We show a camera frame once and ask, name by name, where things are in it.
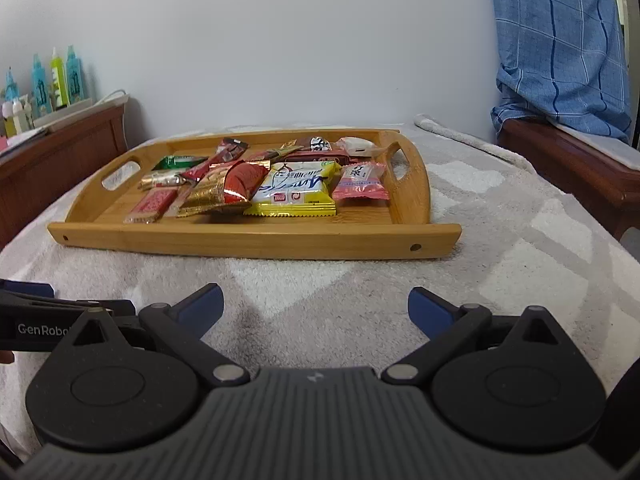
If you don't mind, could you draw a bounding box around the white cable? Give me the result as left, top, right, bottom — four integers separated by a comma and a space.
95, 88, 132, 107

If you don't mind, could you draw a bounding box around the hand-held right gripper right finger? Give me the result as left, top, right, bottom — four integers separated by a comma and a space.
381, 286, 563, 386

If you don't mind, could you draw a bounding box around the red brown bar packet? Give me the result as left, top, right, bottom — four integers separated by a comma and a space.
282, 149, 352, 166

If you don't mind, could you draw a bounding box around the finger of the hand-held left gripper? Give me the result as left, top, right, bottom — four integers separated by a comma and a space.
0, 294, 137, 322
0, 282, 55, 300

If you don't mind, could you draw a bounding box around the clear packet with white pastry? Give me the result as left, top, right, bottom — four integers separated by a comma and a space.
334, 136, 387, 162

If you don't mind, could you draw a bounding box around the wooden bed frame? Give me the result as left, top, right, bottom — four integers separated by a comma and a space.
496, 116, 640, 242

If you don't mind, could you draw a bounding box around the cream gold candy packet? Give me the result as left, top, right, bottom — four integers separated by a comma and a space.
137, 170, 190, 192

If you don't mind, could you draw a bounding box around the red gold peanut bag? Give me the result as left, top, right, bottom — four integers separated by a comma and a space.
176, 160, 272, 218

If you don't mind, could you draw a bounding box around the pink snack packet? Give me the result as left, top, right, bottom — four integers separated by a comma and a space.
331, 161, 390, 202

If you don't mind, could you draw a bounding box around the yellow-green bottle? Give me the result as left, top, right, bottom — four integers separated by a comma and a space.
50, 47, 69, 109

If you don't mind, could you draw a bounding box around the wooden cabinet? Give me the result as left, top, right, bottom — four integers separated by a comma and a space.
0, 105, 146, 251

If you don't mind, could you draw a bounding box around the wooden tray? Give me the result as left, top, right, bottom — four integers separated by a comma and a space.
47, 129, 462, 261

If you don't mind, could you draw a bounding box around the tan zigzag-edged snack packet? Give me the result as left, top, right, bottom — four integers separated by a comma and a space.
245, 141, 305, 163

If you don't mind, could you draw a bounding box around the pale grey mattress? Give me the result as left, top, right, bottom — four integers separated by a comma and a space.
554, 121, 640, 172

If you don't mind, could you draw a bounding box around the green snack packet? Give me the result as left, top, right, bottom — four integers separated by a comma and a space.
151, 154, 210, 172

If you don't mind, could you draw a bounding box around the blue plaid cloth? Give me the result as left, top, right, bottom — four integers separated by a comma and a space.
485, 0, 633, 144

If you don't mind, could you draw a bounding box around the long red black snack packet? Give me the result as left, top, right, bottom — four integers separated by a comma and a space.
180, 136, 250, 183

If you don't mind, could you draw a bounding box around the teal bottle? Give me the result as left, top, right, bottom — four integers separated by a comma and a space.
66, 45, 86, 102
31, 55, 52, 114

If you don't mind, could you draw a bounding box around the yellow white snack packet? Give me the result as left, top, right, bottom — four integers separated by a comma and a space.
243, 160, 341, 218

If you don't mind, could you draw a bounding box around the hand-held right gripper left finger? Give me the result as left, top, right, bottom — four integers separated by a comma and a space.
70, 283, 252, 387

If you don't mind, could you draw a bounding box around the stack of papers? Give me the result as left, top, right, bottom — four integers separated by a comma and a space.
0, 125, 52, 157

